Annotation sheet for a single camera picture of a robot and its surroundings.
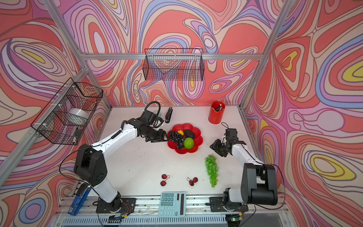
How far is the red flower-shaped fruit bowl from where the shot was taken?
93 cm

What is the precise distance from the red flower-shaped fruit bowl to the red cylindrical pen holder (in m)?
0.16

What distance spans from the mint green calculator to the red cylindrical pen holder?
57 cm

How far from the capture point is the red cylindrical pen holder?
1.03m

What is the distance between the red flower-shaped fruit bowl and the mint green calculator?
0.24 metres
